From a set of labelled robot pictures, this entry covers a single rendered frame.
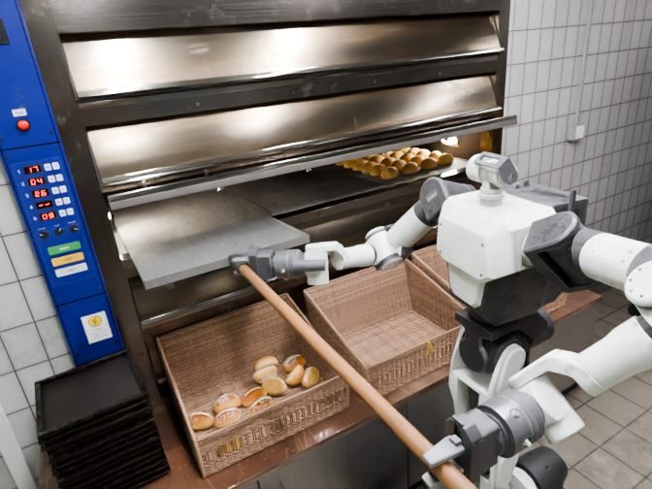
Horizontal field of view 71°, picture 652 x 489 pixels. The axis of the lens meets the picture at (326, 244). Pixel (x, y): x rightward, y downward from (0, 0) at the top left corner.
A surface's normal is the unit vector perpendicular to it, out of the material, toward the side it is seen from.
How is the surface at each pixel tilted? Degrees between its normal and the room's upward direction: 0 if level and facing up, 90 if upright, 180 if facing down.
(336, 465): 90
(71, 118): 90
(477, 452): 90
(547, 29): 90
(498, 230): 62
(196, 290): 70
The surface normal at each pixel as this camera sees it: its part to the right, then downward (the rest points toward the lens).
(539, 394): 0.20, -0.60
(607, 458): -0.08, -0.92
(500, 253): -0.40, 0.31
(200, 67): 0.44, -0.04
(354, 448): 0.50, 0.30
